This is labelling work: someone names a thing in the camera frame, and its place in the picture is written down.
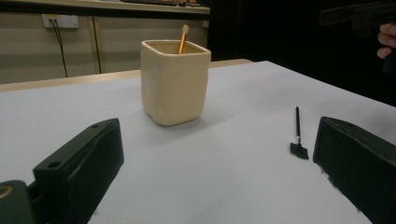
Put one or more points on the black keyboard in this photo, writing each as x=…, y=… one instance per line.
x=149, y=2

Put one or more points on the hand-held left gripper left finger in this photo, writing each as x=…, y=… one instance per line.
x=81, y=168

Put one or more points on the cream square ceramic cup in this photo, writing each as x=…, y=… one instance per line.
x=174, y=87

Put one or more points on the long wooden desk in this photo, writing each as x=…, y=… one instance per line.
x=93, y=6

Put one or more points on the grey makeup brush gold ferrule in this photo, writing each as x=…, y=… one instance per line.
x=182, y=40

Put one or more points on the white wall socket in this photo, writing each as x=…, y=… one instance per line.
x=67, y=21

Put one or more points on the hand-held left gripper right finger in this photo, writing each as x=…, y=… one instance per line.
x=358, y=161

